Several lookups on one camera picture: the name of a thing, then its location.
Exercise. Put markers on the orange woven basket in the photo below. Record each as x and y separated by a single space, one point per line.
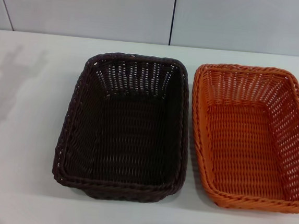
249 141

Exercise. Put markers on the dark brown woven basket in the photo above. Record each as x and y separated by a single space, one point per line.
127 131

